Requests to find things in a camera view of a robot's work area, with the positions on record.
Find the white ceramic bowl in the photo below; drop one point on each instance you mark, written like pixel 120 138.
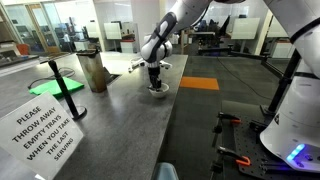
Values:
pixel 159 93

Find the white printed paper sign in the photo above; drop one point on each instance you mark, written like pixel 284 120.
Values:
pixel 41 134

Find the orange black clamp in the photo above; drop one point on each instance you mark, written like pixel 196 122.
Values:
pixel 222 152
pixel 223 118

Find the metal rectangular container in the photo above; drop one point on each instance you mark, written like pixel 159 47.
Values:
pixel 92 67

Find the black camera tripod stand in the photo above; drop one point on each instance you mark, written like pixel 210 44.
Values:
pixel 285 78

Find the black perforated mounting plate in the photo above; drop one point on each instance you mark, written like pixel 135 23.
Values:
pixel 243 139

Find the orange floor tile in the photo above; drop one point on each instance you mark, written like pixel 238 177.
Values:
pixel 199 83

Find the rolled white paper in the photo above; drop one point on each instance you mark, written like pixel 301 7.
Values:
pixel 135 62

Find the lower orange black clamp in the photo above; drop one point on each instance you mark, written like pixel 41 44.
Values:
pixel 222 152

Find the black sign stand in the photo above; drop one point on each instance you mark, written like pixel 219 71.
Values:
pixel 77 113

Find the blue grey chair back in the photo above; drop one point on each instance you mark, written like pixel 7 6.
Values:
pixel 165 171

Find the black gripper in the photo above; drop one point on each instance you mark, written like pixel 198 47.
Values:
pixel 154 72

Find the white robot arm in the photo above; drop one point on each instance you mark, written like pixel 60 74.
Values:
pixel 293 134

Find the upper orange black clamp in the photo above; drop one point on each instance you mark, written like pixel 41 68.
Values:
pixel 223 118

